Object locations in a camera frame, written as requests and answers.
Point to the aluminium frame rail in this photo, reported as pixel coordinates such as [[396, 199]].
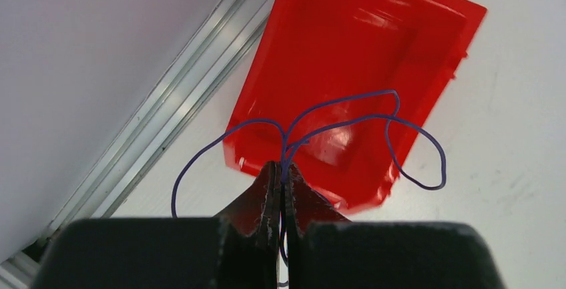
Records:
[[92, 94]]

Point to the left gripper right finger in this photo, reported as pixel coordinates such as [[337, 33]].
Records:
[[304, 205]]

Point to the red plastic bin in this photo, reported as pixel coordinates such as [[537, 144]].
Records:
[[321, 62]]

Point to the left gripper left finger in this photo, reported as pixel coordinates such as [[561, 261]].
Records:
[[255, 214]]

